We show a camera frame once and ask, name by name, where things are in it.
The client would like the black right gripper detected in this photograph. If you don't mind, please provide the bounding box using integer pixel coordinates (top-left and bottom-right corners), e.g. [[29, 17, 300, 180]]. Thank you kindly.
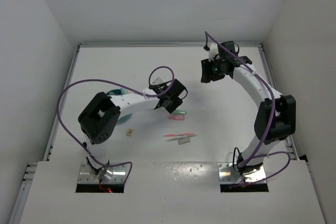
[[202, 57, 225, 83]]

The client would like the green highlighter marker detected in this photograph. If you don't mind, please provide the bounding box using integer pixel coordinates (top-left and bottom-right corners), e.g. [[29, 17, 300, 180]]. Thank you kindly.
[[173, 110, 187, 115]]

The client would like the teal round organizer container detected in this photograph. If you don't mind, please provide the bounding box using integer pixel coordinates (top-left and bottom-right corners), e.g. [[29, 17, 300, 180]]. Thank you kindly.
[[106, 88, 132, 125]]

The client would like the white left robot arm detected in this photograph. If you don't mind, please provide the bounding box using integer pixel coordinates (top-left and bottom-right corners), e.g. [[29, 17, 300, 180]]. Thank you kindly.
[[78, 79, 188, 177]]

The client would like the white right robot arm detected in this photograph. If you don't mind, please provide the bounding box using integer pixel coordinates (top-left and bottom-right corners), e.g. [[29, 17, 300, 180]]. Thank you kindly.
[[201, 41, 296, 175]]

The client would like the red thin pen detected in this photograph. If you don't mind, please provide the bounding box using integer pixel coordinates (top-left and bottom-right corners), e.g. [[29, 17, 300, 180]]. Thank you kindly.
[[162, 133, 194, 137]]

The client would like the grey rectangular eraser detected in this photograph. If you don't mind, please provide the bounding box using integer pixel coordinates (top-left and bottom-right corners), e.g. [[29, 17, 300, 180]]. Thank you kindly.
[[178, 138, 191, 145]]

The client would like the small beige eraser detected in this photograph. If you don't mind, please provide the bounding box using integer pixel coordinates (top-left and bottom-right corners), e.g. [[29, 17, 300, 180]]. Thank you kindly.
[[126, 129, 133, 136]]

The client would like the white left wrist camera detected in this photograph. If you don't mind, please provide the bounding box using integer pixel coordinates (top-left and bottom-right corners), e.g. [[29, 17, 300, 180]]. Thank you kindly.
[[151, 77, 163, 86]]

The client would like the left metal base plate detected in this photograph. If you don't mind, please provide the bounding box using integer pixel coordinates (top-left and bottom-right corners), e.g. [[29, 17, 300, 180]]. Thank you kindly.
[[77, 163, 126, 184]]

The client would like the metal base plate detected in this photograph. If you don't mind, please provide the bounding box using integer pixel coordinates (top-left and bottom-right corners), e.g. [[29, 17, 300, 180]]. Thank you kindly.
[[77, 163, 126, 184], [217, 162, 266, 184]]

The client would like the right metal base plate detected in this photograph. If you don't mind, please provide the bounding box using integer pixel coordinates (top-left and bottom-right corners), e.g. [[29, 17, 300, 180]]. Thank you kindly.
[[217, 162, 266, 184]]

